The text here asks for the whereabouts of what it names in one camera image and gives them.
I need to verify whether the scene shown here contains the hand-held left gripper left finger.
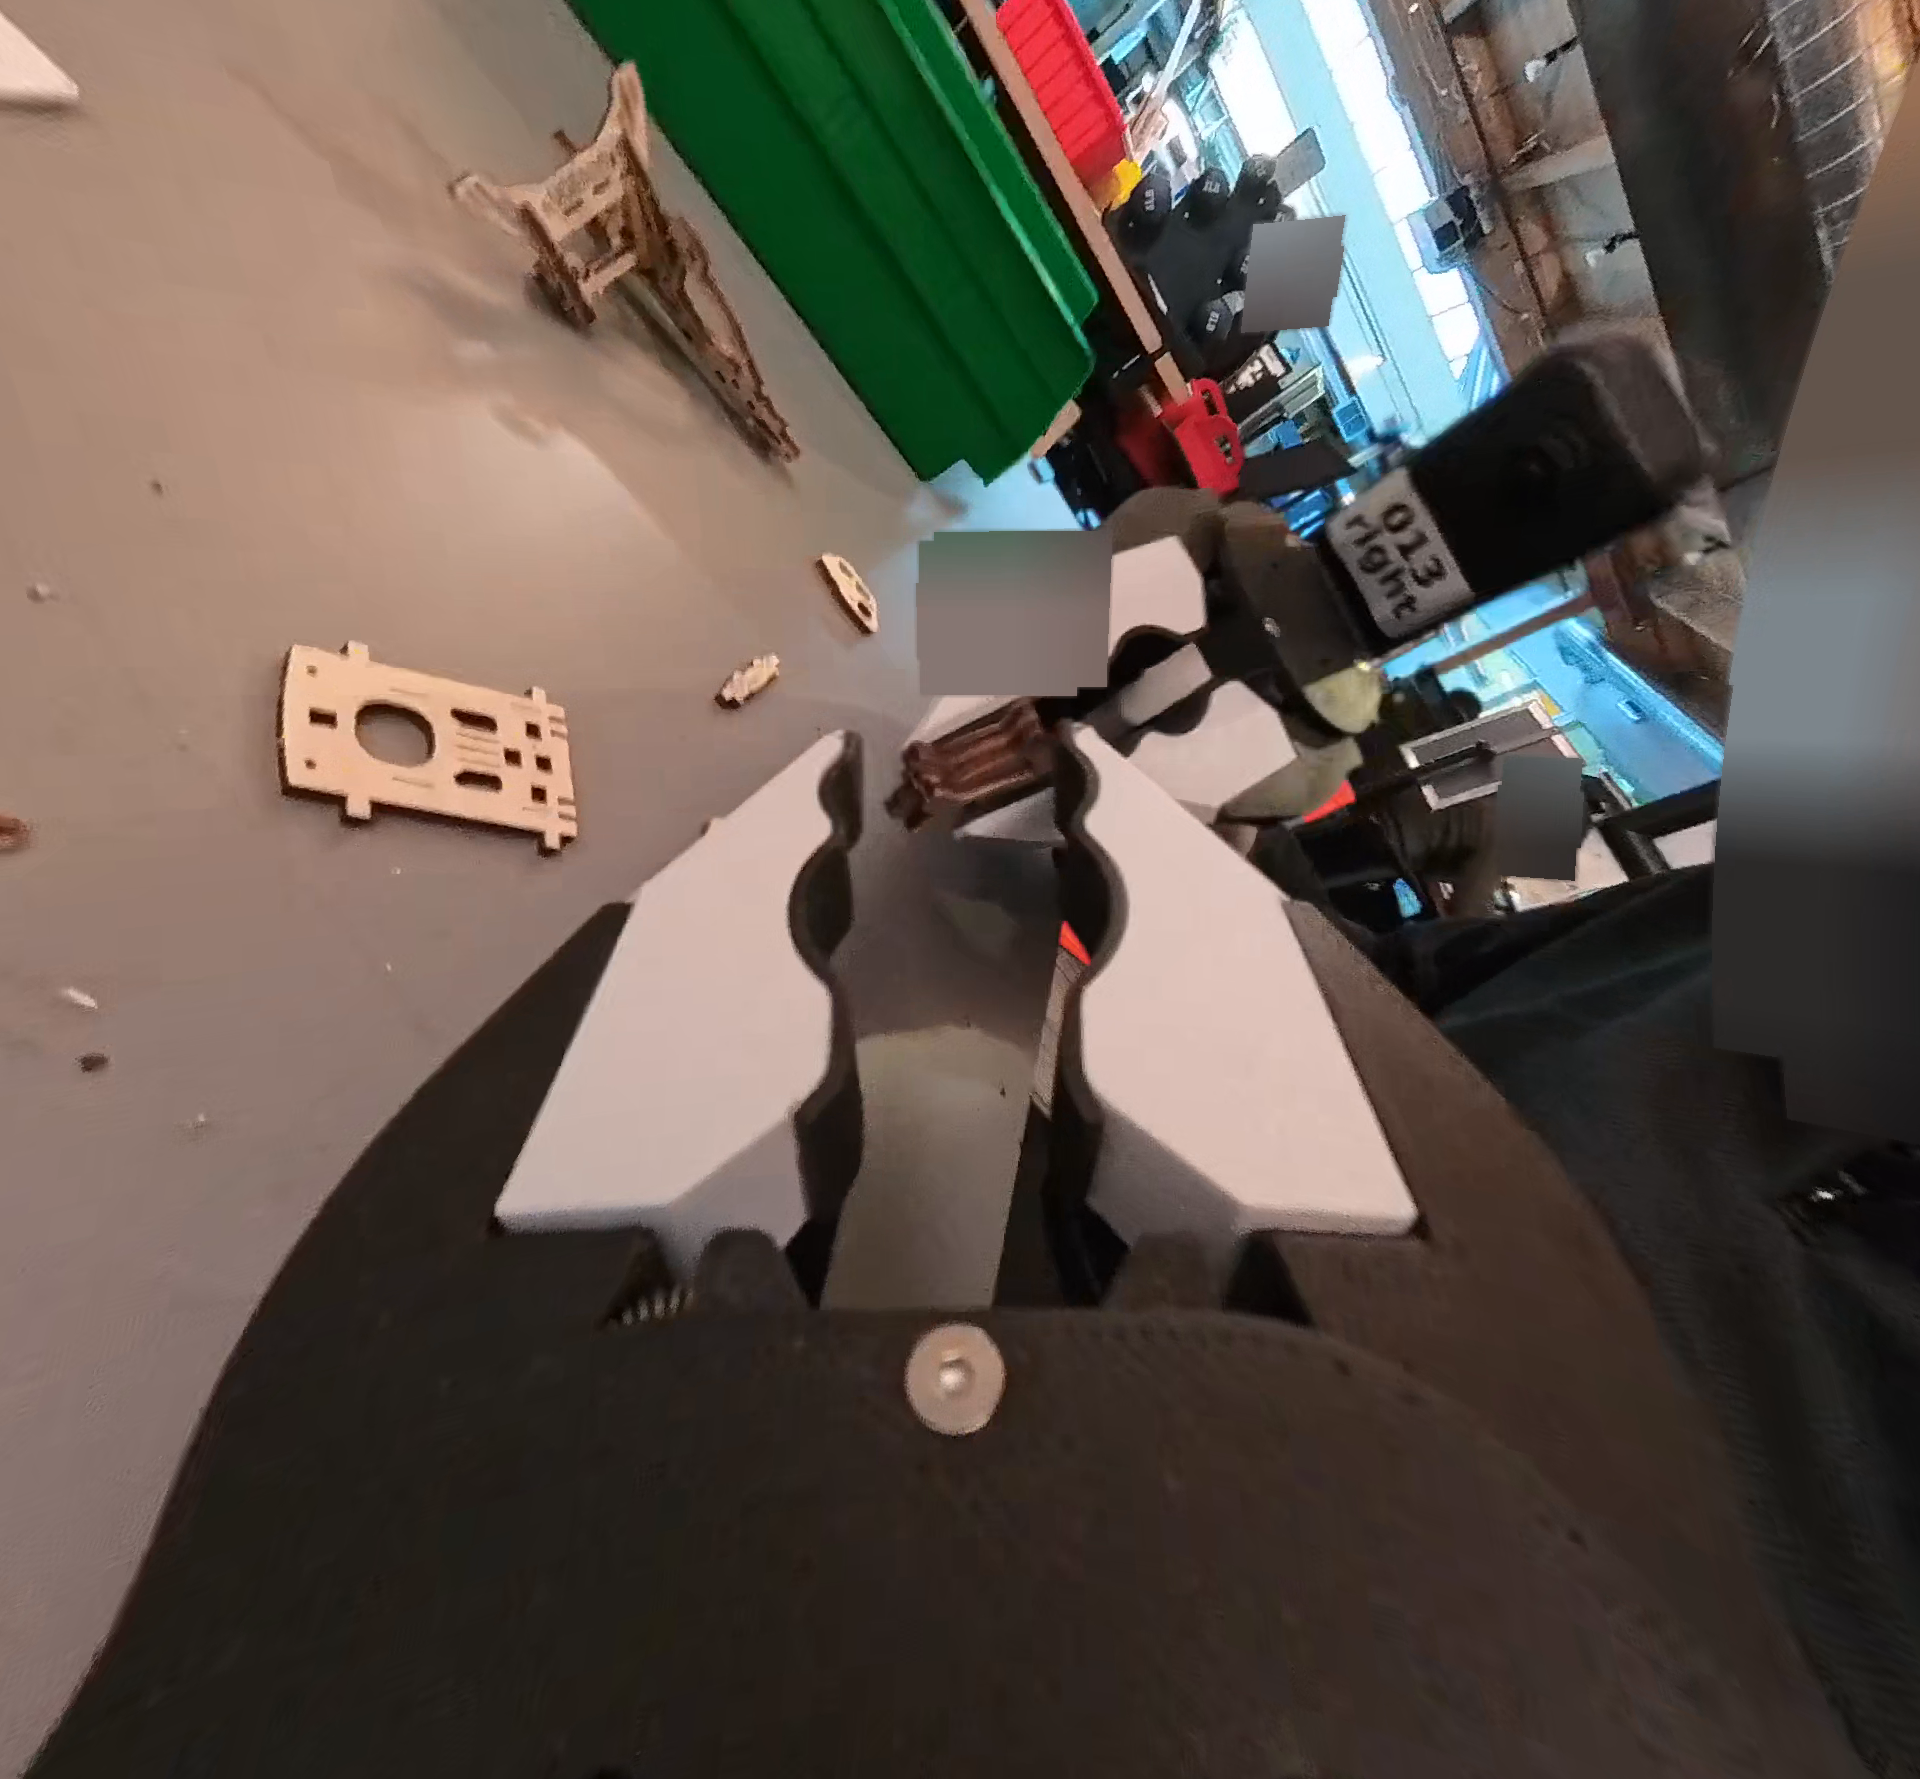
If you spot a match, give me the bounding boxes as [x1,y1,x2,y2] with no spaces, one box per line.
[492,729,868,1271]

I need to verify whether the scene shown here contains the white paper sheet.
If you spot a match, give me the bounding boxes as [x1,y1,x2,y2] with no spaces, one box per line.
[0,8,83,111]

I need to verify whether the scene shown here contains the wooden plate with round hole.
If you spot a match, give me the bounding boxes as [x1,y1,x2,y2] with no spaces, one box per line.
[276,640,576,860]

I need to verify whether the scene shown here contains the wooden model frame assembly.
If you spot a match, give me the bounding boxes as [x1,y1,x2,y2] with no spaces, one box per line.
[451,62,799,464]

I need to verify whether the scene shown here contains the person's black clothing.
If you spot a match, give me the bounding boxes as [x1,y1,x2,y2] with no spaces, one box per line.
[1351,860,1920,1779]

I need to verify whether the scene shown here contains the green plastic crate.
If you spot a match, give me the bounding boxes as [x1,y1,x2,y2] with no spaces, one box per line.
[497,0,1107,485]

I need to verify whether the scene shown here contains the red plastic bin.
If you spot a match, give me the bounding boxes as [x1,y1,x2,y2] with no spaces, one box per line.
[996,0,1129,185]

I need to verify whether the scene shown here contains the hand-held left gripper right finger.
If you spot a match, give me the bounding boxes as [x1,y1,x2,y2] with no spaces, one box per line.
[1049,722,1422,1284]

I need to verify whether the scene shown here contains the small dark wooden model part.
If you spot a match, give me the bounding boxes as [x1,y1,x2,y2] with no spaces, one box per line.
[885,699,1056,828]

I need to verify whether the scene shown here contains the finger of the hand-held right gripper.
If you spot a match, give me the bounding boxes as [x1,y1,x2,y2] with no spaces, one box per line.
[1110,534,1212,653]
[1084,643,1303,848]

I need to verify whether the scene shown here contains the black dumbbells on yellow rack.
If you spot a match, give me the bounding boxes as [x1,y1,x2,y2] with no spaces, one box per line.
[1107,148,1296,362]

